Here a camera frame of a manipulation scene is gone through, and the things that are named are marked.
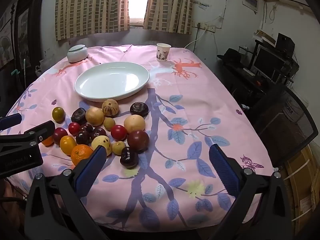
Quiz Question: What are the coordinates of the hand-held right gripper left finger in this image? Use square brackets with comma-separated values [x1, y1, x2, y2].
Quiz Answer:
[24, 145, 110, 240]

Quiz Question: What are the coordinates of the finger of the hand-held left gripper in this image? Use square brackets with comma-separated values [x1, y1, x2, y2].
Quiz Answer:
[0, 113, 22, 131]
[0, 120, 55, 157]

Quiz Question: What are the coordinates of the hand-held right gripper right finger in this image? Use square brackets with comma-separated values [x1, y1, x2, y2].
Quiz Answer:
[207, 144, 293, 240]

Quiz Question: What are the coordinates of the small orange mandarin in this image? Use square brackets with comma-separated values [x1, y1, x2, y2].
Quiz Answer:
[41, 135, 54, 147]

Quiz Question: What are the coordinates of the large orange mandarin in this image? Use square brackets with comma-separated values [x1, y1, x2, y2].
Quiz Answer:
[71, 144, 94, 167]

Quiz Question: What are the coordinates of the yellow spotted fruit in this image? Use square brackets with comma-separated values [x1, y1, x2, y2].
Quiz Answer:
[91, 135, 112, 157]

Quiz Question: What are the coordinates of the green yellow tomato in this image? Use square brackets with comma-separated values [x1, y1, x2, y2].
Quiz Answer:
[52, 107, 66, 123]

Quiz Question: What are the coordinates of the yellow orange tomato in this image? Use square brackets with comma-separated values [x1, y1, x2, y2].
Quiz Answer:
[60, 135, 77, 155]

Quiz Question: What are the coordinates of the small tan longan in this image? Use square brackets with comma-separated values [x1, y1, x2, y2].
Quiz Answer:
[103, 117, 116, 131]
[112, 141, 126, 155]

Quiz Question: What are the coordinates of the small red cherry tomato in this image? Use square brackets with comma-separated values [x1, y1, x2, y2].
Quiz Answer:
[68, 122, 80, 136]

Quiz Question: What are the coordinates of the tan round fruit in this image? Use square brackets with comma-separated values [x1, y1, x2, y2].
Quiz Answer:
[85, 107, 105, 127]

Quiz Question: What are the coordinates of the dark purple tomato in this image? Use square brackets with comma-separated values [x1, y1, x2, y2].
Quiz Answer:
[127, 130, 150, 153]

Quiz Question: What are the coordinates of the large tan oval fruit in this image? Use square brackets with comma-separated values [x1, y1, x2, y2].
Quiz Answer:
[124, 114, 146, 133]

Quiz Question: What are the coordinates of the striped pepino melon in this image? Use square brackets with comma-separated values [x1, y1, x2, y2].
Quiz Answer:
[102, 99, 120, 118]

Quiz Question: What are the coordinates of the white oval plate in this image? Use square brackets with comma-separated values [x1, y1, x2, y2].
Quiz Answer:
[74, 61, 150, 102]

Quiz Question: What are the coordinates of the black mesh office chair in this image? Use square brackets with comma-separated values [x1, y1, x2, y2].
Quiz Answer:
[246, 84, 318, 165]

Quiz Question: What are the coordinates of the cardboard box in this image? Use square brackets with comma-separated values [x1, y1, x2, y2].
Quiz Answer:
[282, 140, 320, 233]

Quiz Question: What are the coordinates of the pink floral tablecloth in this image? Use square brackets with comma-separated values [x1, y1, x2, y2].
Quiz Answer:
[5, 44, 275, 232]

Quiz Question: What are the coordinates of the white lidded ceramic jar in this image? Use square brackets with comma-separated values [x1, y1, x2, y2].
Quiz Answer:
[67, 44, 88, 63]

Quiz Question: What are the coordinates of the black desk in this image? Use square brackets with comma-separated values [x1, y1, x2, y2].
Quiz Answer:
[220, 55, 300, 105]

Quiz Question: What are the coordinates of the black hat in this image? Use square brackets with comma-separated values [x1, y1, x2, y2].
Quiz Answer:
[217, 49, 247, 65]

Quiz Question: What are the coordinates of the computer monitor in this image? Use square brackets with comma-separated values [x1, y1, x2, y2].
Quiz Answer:
[251, 45, 287, 79]

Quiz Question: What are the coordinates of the printed paper cup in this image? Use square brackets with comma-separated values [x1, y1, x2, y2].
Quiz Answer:
[156, 43, 171, 62]

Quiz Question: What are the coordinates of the checkered beige curtain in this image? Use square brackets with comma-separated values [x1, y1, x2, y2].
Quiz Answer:
[143, 0, 196, 34]
[54, 0, 130, 41]

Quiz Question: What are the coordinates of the black speaker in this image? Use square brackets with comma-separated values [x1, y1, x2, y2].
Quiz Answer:
[275, 33, 295, 55]

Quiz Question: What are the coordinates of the bright window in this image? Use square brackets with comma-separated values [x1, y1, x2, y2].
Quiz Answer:
[128, 0, 151, 26]

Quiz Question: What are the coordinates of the white electrical panel box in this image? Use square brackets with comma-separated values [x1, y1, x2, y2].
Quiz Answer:
[243, 0, 258, 13]

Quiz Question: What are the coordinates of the wall poster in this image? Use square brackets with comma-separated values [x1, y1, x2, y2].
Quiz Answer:
[0, 7, 15, 68]

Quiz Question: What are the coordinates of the dark framed wall picture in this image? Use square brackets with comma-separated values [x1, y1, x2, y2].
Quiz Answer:
[14, 0, 47, 63]

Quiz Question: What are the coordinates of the white power cable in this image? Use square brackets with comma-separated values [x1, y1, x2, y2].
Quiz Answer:
[184, 29, 208, 48]

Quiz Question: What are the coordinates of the white wall power strip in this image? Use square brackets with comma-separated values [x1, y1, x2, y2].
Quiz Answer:
[196, 23, 217, 33]

